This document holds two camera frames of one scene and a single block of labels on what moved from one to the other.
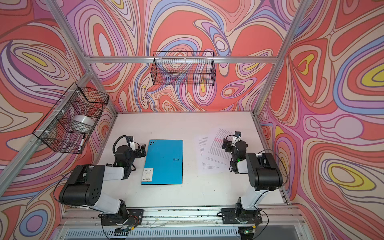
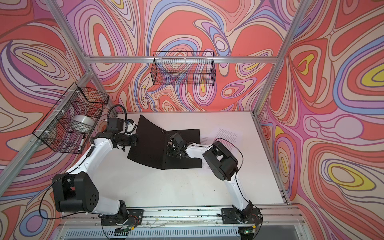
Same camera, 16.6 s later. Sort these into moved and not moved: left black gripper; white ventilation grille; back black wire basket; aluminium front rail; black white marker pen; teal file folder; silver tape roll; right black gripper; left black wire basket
Moved: right black gripper; left black gripper; teal file folder
Not moved: left black wire basket; aluminium front rail; back black wire basket; white ventilation grille; silver tape roll; black white marker pen
